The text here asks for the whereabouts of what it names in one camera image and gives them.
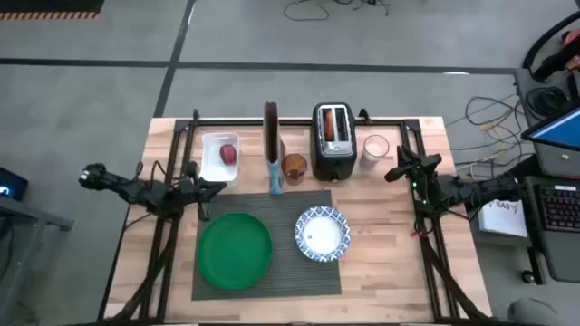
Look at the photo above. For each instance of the green plastic plate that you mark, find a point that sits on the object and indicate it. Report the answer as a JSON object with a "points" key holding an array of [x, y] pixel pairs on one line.
{"points": [[233, 251]]}

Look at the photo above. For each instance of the red fruit piece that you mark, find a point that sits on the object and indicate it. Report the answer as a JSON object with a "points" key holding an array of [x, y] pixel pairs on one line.
{"points": [[228, 154]]}

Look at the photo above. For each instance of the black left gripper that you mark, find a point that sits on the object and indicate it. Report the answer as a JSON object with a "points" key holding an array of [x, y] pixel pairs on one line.
{"points": [[190, 189]]}

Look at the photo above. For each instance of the black backlit keyboard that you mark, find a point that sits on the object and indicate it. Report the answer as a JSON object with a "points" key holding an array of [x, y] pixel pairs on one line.
{"points": [[562, 208]]}

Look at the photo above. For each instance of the glass of milk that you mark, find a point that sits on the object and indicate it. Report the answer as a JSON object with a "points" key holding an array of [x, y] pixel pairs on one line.
{"points": [[376, 148]]}

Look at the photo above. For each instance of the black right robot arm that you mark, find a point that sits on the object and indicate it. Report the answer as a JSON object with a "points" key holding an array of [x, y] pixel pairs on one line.
{"points": [[489, 186]]}

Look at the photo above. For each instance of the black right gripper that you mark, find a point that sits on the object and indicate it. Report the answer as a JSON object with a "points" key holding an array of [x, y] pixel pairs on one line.
{"points": [[423, 168]]}

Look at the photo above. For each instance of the black frame clamp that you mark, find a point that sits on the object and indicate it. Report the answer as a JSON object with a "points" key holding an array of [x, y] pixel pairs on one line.
{"points": [[363, 115], [196, 116]]}

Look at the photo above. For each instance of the blue cinnamon squares cereal box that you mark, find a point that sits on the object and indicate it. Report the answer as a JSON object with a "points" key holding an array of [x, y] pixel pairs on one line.
{"points": [[271, 131]]}

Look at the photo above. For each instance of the black caster wheel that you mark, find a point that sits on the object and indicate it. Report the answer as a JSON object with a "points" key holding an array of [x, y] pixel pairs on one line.
{"points": [[528, 277]]}

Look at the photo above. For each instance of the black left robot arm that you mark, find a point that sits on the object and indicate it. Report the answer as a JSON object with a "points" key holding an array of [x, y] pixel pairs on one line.
{"points": [[136, 190]]}

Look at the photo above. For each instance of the black hazard-striped mat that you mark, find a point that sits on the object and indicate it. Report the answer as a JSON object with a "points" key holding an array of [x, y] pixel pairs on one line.
{"points": [[45, 5]]}

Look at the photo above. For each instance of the laptop with blue screen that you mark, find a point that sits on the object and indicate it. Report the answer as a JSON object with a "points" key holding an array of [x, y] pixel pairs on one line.
{"points": [[559, 131]]}

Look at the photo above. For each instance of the white paper sheet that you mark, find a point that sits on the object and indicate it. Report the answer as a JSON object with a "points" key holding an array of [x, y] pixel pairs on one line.
{"points": [[503, 219]]}

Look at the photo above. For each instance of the orange object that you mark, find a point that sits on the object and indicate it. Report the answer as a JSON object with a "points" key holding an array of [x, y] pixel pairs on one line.
{"points": [[572, 38]]}

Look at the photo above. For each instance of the grey side table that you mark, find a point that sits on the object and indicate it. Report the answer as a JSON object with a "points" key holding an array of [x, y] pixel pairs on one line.
{"points": [[27, 213]]}

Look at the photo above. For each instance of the black two-slot toaster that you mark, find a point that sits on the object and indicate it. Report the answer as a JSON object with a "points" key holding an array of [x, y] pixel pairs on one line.
{"points": [[335, 163]]}

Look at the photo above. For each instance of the black aluminium table frame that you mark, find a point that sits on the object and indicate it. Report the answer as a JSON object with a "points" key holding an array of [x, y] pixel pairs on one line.
{"points": [[389, 122]]}

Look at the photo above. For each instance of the white plastic container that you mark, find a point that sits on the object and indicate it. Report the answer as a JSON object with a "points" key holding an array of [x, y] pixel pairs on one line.
{"points": [[213, 158]]}

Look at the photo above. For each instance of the amber glass cup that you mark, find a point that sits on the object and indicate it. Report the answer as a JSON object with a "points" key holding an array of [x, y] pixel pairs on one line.
{"points": [[294, 168]]}

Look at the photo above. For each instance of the grey desk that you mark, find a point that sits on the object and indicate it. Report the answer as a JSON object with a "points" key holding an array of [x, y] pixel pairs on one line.
{"points": [[521, 90]]}

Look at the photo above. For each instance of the red tape tag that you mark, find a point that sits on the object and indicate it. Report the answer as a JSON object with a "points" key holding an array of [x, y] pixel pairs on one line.
{"points": [[416, 234]]}

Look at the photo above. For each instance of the black device with blue light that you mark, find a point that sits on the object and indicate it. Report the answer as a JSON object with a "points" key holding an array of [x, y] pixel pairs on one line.
{"points": [[13, 183]]}

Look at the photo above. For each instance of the grey woven placemat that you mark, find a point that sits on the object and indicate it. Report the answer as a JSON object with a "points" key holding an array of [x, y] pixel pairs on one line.
{"points": [[285, 280]]}

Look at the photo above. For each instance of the blue patterned paper bowl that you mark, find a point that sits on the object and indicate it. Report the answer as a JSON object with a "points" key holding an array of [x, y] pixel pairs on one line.
{"points": [[322, 235]]}

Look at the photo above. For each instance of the grey rounded chair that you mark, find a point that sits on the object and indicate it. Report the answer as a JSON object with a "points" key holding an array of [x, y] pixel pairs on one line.
{"points": [[534, 314]]}

